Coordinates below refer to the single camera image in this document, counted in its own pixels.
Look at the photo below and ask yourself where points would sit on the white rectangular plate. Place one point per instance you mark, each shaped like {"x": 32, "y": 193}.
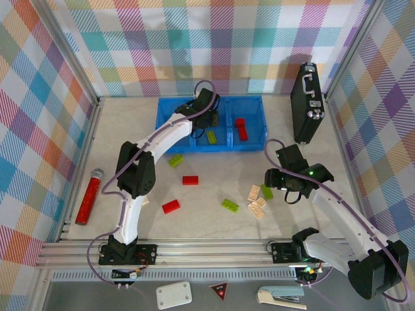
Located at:
{"x": 174, "y": 294}

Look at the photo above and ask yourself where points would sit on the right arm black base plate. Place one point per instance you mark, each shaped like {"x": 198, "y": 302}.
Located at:
{"x": 282, "y": 252}

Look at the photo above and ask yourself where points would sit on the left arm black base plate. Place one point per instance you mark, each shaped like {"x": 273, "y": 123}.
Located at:
{"x": 146, "y": 254}

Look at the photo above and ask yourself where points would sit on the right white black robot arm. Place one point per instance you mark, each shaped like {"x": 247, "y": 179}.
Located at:
{"x": 340, "y": 220}

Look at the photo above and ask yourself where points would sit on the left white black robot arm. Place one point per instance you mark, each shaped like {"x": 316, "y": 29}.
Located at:
{"x": 129, "y": 220}

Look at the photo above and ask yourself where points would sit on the grey white stapler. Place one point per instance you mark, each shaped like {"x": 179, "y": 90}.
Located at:
{"x": 279, "y": 294}

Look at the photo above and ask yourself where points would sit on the aluminium corner post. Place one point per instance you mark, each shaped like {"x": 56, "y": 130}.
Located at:
{"x": 353, "y": 48}
{"x": 68, "y": 52}

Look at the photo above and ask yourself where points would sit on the red glitter tube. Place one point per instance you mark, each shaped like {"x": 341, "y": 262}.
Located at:
{"x": 89, "y": 197}

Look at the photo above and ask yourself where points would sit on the black briefcase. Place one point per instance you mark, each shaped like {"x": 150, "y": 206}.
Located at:
{"x": 306, "y": 107}

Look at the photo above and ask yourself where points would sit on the small beige lego brick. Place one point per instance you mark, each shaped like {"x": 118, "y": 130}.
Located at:
{"x": 261, "y": 202}

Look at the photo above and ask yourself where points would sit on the blue three-compartment plastic bin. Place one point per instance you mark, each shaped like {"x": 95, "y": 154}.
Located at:
{"x": 253, "y": 110}

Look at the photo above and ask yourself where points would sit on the green lego brick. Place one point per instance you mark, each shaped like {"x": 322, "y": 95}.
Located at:
{"x": 175, "y": 160}
{"x": 230, "y": 205}
{"x": 212, "y": 137}
{"x": 267, "y": 193}

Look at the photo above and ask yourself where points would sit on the aluminium side rail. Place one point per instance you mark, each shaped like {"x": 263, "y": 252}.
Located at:
{"x": 345, "y": 155}
{"x": 86, "y": 145}

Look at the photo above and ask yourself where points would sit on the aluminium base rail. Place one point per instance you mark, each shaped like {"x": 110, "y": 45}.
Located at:
{"x": 210, "y": 252}

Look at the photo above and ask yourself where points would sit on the red black triangle sign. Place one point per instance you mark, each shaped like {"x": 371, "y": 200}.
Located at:
{"x": 220, "y": 290}

